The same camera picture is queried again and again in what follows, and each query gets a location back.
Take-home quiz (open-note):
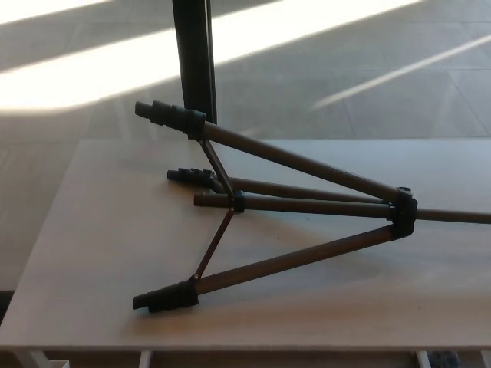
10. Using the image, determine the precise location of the black vertical pillar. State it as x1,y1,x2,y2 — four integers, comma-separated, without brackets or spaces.
171,0,219,126

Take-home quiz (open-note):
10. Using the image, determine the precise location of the brown tripod with black joints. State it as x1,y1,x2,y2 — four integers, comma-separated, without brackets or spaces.
132,100,491,314

